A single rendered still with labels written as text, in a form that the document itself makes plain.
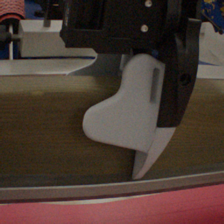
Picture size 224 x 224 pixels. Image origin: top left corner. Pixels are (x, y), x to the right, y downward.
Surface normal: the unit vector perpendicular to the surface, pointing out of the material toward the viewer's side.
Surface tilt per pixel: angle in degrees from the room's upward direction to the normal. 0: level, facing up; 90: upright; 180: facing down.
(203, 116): 89
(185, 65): 82
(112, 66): 96
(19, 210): 0
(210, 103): 89
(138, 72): 83
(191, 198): 0
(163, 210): 0
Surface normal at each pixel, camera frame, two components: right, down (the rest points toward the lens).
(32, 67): 0.14, -0.89
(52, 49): 0.30, 0.45
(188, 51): 0.33, 0.16
